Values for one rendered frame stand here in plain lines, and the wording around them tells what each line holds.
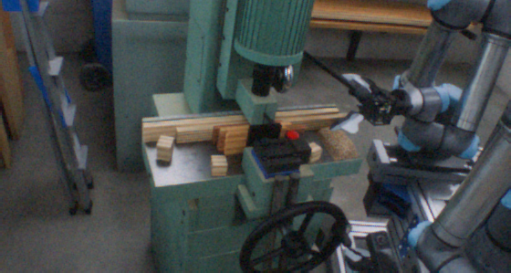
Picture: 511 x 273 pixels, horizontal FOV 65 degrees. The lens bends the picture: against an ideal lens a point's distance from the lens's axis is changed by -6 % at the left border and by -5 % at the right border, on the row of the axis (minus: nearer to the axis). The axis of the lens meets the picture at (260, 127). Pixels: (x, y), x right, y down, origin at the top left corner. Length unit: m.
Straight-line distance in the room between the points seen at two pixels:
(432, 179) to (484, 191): 0.75
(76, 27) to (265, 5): 2.71
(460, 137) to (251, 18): 0.66
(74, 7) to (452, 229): 3.10
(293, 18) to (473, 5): 0.48
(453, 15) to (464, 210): 0.55
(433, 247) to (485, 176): 0.19
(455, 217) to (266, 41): 0.56
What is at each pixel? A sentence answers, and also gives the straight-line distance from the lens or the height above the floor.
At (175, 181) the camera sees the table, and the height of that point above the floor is 0.90.
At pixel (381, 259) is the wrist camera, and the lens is 0.96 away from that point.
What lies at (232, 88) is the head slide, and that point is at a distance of 1.23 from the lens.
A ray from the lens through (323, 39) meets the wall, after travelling 3.99.
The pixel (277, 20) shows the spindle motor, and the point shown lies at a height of 1.28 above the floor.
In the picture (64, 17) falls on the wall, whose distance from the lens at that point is 3.55.
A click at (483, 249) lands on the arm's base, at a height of 0.87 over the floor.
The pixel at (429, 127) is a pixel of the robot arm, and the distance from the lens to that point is 1.26.
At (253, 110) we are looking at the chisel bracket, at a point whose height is 1.02.
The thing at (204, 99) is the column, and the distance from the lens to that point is 1.34.
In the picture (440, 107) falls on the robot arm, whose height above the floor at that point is 1.10.
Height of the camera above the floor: 1.62
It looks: 34 degrees down
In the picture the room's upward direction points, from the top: 11 degrees clockwise
